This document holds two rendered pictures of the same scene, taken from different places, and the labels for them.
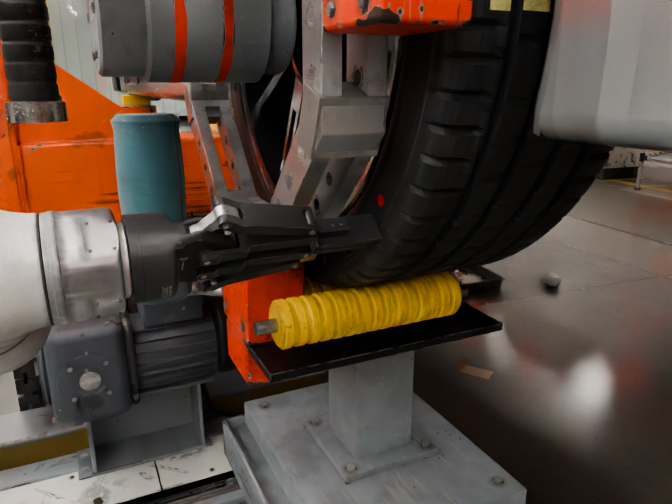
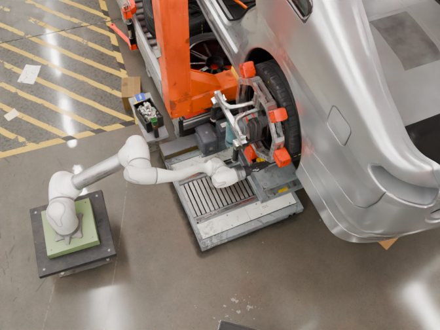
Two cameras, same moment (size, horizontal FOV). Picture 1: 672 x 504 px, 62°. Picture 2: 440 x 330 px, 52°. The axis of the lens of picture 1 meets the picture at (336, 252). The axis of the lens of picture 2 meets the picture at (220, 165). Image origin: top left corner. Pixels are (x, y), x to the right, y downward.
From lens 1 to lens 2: 2.62 m
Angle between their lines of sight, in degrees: 43
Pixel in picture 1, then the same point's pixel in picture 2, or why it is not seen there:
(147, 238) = (247, 172)
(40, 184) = (195, 105)
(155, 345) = (222, 138)
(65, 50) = not seen: outside the picture
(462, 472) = (287, 171)
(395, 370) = not seen: hidden behind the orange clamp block
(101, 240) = (243, 174)
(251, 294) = (253, 154)
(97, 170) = (207, 99)
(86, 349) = (211, 144)
